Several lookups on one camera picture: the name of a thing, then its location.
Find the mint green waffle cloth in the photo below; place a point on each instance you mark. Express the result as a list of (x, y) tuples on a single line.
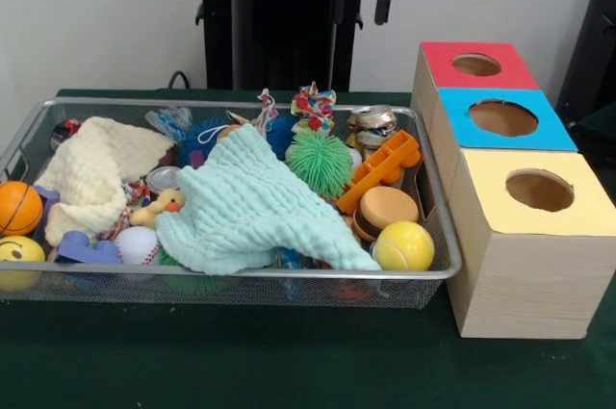
[(250, 207)]

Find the yellow plush duck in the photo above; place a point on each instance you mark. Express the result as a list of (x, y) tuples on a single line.
[(161, 207)]

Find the wooden box with three holes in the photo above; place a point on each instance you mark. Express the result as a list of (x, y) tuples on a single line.
[(529, 284)]

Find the clear mesh bin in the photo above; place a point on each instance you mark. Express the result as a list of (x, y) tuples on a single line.
[(144, 291)]

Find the crushed drink can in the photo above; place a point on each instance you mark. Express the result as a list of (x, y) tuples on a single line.
[(370, 127)]

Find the orange plastic toy block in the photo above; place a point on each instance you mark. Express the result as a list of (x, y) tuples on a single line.
[(380, 163)]

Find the green spiky rubber ball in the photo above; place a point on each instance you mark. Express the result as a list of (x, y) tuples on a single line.
[(320, 161)]

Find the toy hamburger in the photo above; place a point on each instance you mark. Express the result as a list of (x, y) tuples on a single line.
[(387, 204)]

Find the black upright panel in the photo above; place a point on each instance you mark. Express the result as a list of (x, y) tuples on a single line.
[(594, 33)]

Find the yellow tennis ball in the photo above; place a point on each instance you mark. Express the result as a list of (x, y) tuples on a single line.
[(404, 245)]

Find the dark green tablecloth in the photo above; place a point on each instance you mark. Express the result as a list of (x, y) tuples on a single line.
[(601, 125), (240, 361)]

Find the cream waffle cloth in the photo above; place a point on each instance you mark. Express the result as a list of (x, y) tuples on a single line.
[(91, 163)]

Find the white baseball toy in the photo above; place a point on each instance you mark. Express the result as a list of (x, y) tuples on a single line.
[(137, 245)]

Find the orange basketball toy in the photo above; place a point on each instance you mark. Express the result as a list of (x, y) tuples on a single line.
[(19, 207)]

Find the yellow smiley ball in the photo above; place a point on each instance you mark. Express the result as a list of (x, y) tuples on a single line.
[(21, 250)]

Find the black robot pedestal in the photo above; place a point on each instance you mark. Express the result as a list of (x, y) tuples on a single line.
[(269, 19)]

